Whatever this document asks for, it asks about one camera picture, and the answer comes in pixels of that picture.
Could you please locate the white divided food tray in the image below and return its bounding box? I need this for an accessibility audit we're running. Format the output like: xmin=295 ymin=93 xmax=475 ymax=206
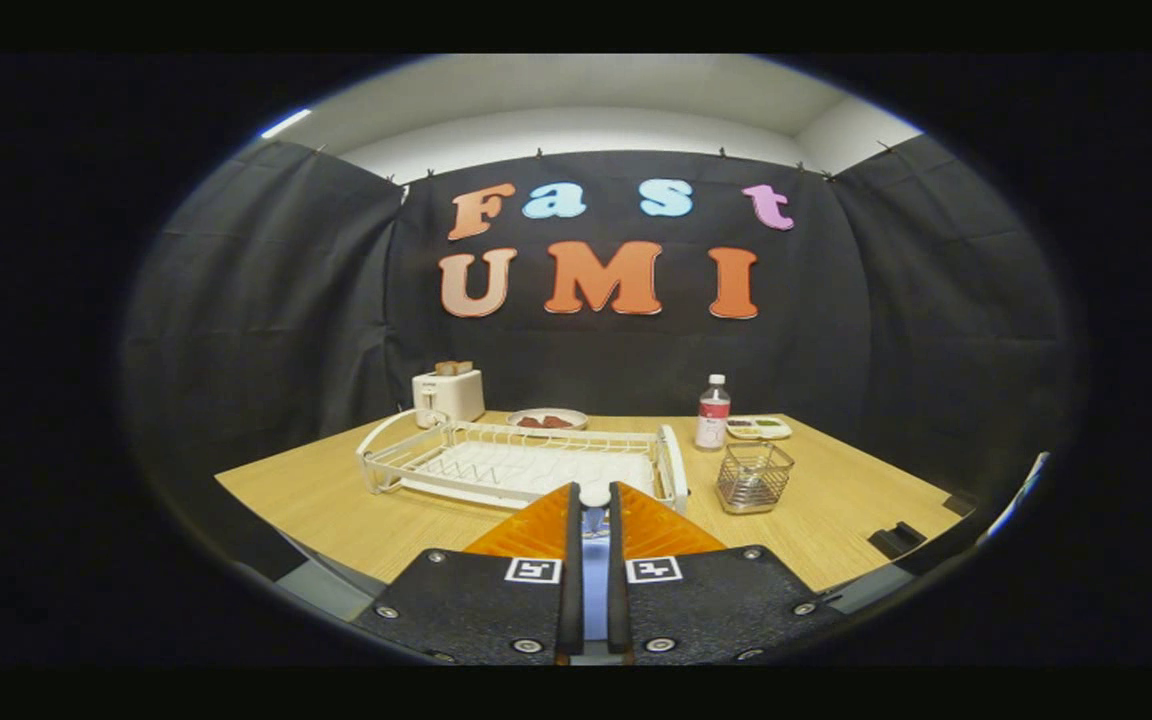
xmin=725 ymin=415 xmax=793 ymax=441

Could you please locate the black backdrop cloth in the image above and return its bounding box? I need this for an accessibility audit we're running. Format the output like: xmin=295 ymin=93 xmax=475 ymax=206
xmin=121 ymin=135 xmax=1077 ymax=501

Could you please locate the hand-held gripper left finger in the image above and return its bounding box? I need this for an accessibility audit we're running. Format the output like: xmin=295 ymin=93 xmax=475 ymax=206
xmin=351 ymin=482 xmax=585 ymax=667

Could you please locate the white toaster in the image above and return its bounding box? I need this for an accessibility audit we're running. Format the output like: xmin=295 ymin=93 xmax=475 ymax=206
xmin=412 ymin=369 xmax=486 ymax=429

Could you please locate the white plate with meat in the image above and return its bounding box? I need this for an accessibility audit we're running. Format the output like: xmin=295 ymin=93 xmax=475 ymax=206
xmin=508 ymin=407 xmax=589 ymax=431

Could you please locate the clear bottle red label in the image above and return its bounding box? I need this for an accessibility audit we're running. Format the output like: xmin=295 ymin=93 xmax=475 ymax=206
xmin=695 ymin=374 xmax=732 ymax=451

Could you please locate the white wire dish rack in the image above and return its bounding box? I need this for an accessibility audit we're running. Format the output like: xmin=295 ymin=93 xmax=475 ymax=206
xmin=356 ymin=408 xmax=690 ymax=516

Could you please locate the silver wire basket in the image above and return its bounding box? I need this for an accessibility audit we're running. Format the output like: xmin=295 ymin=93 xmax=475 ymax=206
xmin=715 ymin=441 xmax=796 ymax=515

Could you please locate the white-handled metal spoon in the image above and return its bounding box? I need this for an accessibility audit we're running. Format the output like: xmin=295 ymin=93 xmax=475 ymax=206
xmin=579 ymin=483 xmax=612 ymax=541

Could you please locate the light blue plate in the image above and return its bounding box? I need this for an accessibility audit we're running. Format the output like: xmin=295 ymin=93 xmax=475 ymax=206
xmin=582 ymin=535 xmax=611 ymax=642

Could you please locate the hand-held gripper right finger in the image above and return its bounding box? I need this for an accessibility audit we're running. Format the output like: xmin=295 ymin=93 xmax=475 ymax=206
xmin=606 ymin=481 xmax=842 ymax=667

